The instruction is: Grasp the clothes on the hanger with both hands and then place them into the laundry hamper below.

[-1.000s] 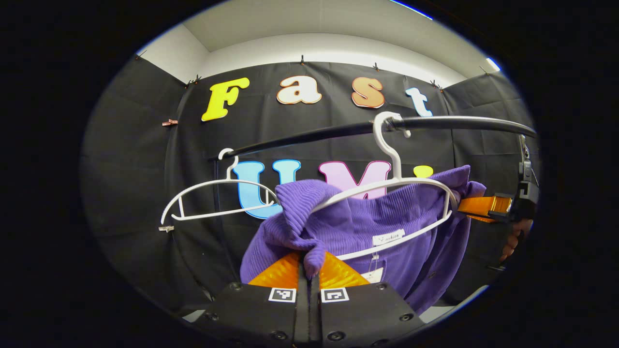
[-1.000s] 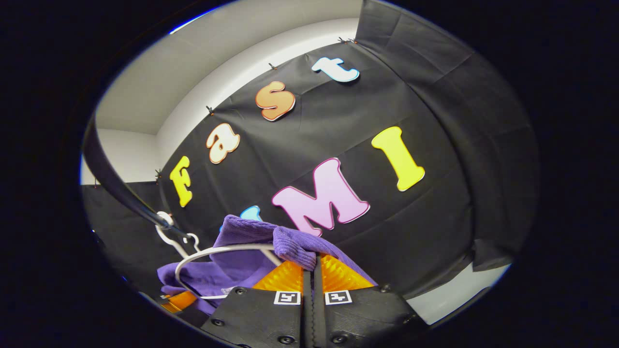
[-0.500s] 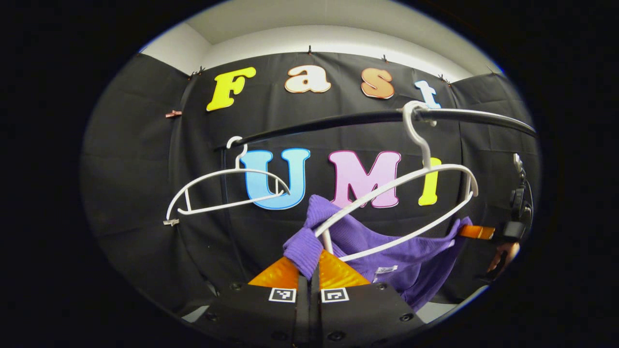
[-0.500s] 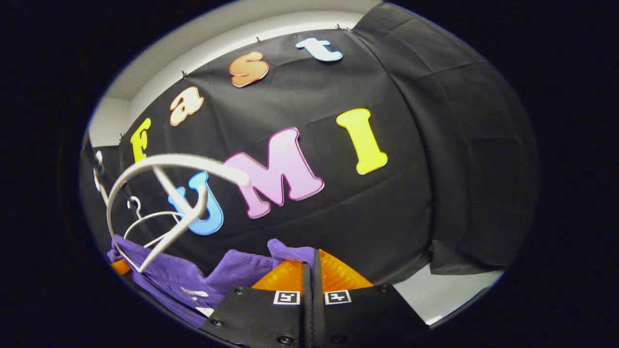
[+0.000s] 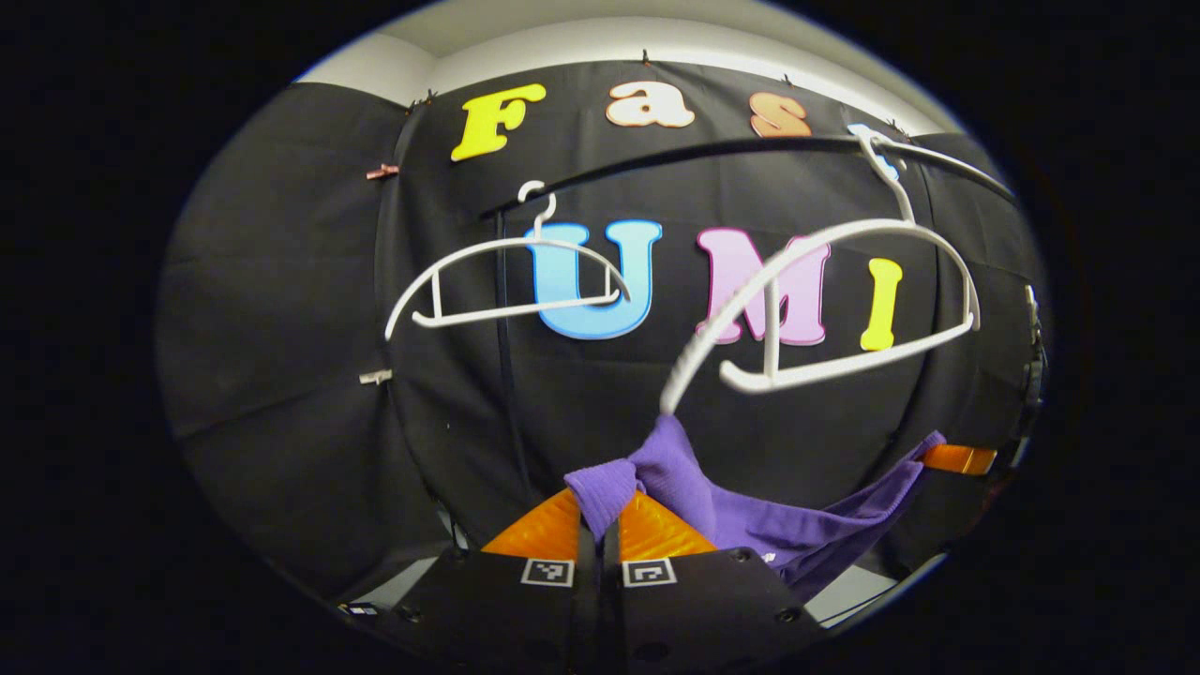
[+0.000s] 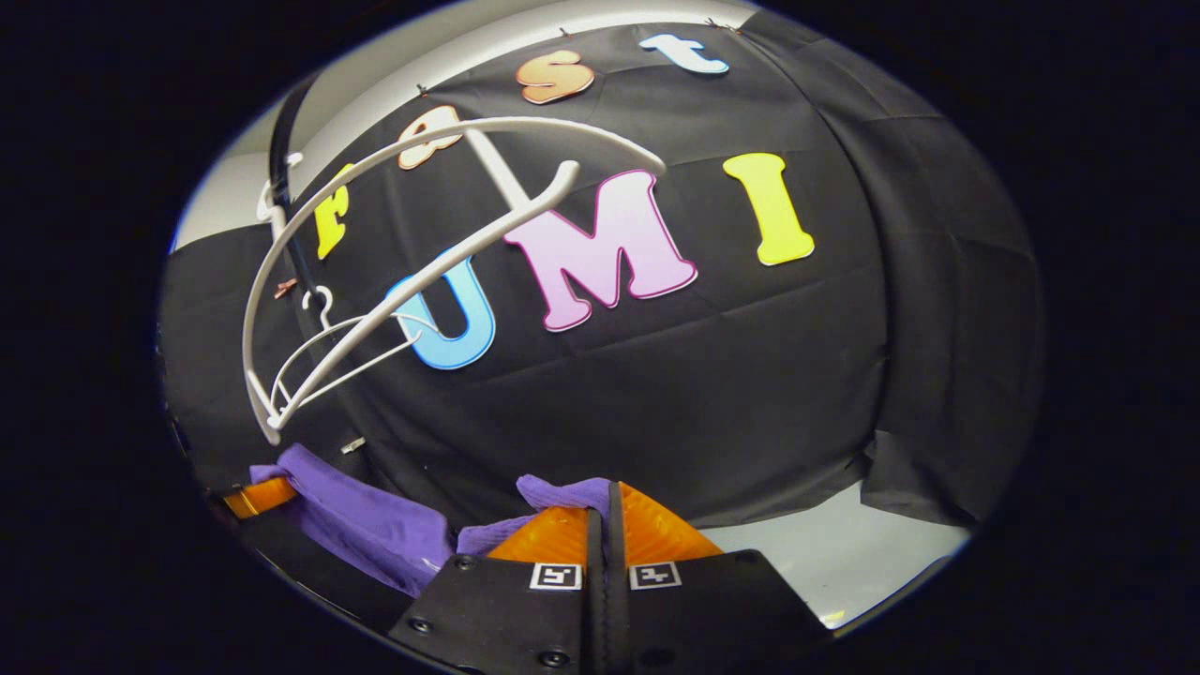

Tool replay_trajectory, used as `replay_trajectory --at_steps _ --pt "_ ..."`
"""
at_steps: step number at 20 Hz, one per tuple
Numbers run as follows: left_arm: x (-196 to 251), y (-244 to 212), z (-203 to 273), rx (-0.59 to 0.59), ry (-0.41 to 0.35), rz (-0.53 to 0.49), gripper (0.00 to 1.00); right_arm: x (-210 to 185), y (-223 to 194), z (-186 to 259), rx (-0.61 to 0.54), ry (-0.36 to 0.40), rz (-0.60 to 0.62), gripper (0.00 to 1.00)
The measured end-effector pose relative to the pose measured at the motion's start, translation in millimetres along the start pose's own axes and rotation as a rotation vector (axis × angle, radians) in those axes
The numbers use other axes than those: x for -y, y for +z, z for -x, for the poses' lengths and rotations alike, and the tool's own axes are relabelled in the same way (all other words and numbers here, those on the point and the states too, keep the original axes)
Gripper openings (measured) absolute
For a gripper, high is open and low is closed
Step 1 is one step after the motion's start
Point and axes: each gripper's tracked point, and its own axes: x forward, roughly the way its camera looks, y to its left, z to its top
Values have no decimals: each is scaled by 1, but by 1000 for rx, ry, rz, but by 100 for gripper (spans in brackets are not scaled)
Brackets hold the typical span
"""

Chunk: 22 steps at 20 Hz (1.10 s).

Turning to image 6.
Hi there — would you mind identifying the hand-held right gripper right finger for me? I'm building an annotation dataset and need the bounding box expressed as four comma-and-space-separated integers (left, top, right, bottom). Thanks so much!
605, 480, 833, 675

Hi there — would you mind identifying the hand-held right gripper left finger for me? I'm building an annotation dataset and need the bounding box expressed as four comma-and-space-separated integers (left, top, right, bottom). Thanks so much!
389, 483, 607, 675

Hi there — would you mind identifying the purple shirt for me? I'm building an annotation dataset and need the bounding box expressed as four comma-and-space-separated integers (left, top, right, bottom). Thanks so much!
248, 443, 615, 601

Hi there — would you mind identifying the large white clothes hanger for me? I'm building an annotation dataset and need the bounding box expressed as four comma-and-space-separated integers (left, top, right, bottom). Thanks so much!
241, 116, 668, 447

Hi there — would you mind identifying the small white clothes hanger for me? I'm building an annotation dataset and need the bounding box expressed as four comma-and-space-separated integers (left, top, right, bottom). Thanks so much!
269, 285, 443, 415

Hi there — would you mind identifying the black clothes rack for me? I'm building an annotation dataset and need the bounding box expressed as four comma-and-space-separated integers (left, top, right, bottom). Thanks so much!
267, 70, 324, 315

